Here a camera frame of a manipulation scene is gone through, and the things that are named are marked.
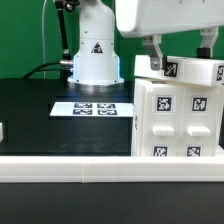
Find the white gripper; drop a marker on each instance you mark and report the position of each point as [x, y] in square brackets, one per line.
[138, 18]

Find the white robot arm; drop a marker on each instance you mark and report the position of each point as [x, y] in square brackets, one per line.
[96, 63]

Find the white cabinet body box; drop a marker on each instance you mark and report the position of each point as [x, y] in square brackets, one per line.
[140, 87]

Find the white cabinet door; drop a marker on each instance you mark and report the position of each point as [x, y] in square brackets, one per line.
[201, 121]
[161, 118]

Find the white cabinet top block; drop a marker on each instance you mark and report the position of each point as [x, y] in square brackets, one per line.
[206, 72]

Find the white L-shaped fence rail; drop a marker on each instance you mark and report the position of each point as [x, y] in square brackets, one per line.
[111, 169]

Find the white marker sheet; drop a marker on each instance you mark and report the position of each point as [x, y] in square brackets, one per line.
[85, 109]

